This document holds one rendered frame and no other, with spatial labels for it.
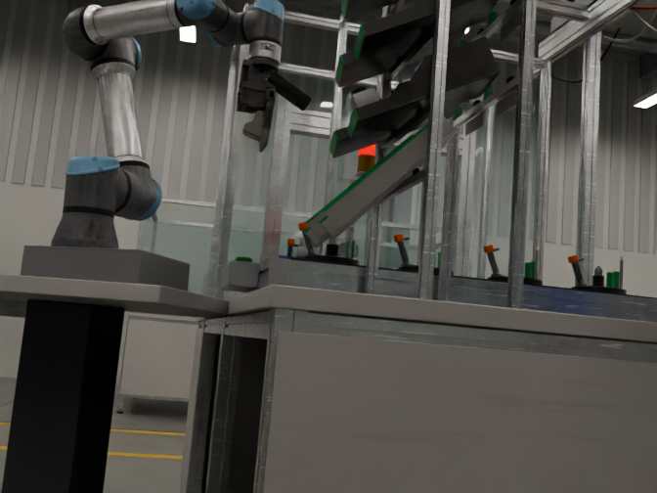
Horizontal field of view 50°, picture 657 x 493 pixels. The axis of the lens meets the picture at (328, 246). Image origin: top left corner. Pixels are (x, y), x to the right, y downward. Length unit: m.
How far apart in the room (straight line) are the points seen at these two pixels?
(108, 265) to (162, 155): 8.42
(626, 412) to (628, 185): 10.67
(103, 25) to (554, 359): 1.31
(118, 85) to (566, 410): 1.38
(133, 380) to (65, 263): 5.11
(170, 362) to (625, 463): 5.81
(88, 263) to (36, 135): 8.71
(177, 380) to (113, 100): 4.97
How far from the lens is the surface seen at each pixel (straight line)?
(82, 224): 1.71
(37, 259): 1.72
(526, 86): 1.39
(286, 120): 2.89
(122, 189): 1.78
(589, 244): 2.76
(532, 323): 1.06
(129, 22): 1.83
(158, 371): 6.73
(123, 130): 1.92
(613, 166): 11.70
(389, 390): 0.98
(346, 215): 1.25
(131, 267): 1.61
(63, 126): 10.28
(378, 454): 0.99
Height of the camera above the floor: 0.79
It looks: 8 degrees up
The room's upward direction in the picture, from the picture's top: 5 degrees clockwise
